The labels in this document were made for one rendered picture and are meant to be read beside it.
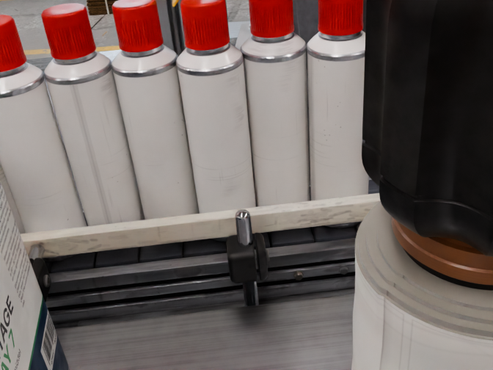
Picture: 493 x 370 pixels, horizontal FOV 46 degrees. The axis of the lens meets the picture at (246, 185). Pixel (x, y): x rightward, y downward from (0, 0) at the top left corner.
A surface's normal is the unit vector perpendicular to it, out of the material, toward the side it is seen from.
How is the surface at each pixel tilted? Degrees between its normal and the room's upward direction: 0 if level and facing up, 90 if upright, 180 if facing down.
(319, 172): 90
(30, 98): 90
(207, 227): 90
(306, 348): 0
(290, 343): 0
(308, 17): 77
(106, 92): 90
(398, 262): 1
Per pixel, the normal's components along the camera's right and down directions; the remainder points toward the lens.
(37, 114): 0.81, 0.26
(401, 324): -0.75, 0.44
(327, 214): 0.08, 0.54
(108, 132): 0.66, 0.37
